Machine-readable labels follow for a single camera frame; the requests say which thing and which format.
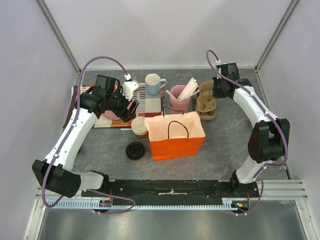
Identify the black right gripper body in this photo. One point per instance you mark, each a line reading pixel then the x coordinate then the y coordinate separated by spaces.
pixel 216 88

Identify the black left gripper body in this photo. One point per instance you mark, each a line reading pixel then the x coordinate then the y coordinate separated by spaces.
pixel 121 104

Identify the brown cardboard cup carrier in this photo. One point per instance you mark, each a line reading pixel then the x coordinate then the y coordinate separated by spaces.
pixel 206 105

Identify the black plastic cup lid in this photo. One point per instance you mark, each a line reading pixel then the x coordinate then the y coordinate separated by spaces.
pixel 135 150

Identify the brown paper coffee cup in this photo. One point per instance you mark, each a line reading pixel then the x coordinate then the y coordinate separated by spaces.
pixel 138 160

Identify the orange paper bag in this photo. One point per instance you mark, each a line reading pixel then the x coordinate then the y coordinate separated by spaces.
pixel 174 136

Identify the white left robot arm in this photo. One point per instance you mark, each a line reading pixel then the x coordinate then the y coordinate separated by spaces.
pixel 108 94

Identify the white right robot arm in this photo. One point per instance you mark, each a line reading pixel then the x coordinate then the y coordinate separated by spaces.
pixel 270 135

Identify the pink polka dot plate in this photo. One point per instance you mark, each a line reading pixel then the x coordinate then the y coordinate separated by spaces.
pixel 111 116

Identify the stack of paper cups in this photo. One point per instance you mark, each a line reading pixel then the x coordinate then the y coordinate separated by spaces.
pixel 138 127

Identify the light blue mug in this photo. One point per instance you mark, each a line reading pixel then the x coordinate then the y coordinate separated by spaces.
pixel 154 83

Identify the pink utensil holder cup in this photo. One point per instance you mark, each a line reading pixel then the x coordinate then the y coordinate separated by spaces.
pixel 176 105

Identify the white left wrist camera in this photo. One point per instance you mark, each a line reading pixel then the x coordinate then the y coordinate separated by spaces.
pixel 130 88

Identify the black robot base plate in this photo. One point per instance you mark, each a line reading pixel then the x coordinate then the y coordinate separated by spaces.
pixel 178 191

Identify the grey cable duct rail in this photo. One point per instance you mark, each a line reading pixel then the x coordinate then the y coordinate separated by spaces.
pixel 102 204

